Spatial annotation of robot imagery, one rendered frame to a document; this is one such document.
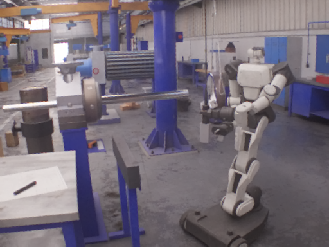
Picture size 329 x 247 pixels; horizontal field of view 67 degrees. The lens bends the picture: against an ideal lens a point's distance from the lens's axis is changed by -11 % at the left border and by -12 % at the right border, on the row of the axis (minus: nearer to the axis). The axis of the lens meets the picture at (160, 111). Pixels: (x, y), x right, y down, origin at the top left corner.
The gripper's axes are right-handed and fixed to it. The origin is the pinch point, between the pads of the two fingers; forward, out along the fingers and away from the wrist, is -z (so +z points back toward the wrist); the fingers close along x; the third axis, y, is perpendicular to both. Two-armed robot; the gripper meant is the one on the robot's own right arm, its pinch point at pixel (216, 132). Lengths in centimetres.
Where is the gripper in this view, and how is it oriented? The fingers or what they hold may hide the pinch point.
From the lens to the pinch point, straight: 193.0
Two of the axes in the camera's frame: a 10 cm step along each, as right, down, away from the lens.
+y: -0.2, -9.7, -2.3
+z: 6.4, -1.9, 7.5
